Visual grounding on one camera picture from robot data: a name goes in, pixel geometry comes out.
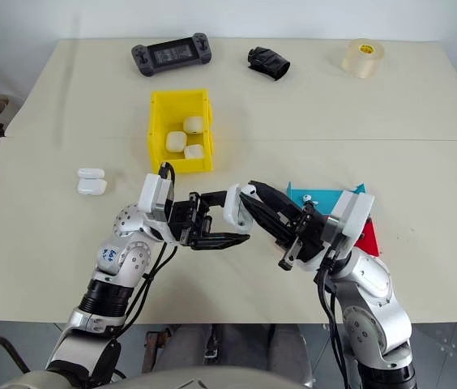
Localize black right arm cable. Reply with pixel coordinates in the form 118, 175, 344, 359
312, 247, 361, 389

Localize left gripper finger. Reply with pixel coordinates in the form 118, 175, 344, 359
198, 191, 229, 212
189, 231, 251, 250

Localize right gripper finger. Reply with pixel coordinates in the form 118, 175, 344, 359
239, 193, 299, 246
249, 180, 307, 222

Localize brown curved strap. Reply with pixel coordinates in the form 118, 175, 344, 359
0, 335, 32, 389

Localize crumpled black wrap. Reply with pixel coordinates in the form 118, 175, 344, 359
246, 46, 292, 82

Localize white earbud case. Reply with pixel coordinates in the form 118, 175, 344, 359
183, 143, 206, 160
165, 130, 189, 154
75, 167, 109, 197
221, 183, 258, 235
182, 116, 205, 135

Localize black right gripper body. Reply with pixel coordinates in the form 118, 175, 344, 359
277, 201, 335, 271

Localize clear tape roll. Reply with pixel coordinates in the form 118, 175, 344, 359
340, 38, 387, 79

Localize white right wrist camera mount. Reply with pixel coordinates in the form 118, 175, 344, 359
331, 190, 376, 246

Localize dark grey handheld game controller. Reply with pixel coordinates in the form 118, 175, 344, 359
130, 33, 214, 79

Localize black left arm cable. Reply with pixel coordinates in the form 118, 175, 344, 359
113, 161, 182, 338

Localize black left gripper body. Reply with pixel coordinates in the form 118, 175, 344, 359
167, 192, 214, 249

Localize teal plastic tray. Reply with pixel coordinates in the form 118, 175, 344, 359
284, 182, 370, 217

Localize closed white earbud case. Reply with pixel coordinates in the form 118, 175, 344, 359
183, 143, 206, 160
165, 130, 189, 154
182, 116, 205, 135

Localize yellow plastic bin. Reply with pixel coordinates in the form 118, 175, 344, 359
147, 88, 216, 175

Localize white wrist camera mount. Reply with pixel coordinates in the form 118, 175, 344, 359
331, 190, 376, 246
136, 173, 176, 224

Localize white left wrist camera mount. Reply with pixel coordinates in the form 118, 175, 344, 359
136, 173, 176, 224

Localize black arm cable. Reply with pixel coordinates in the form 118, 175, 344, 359
113, 161, 182, 338
312, 247, 361, 389

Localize red plastic tray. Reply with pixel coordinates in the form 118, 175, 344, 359
353, 216, 381, 258

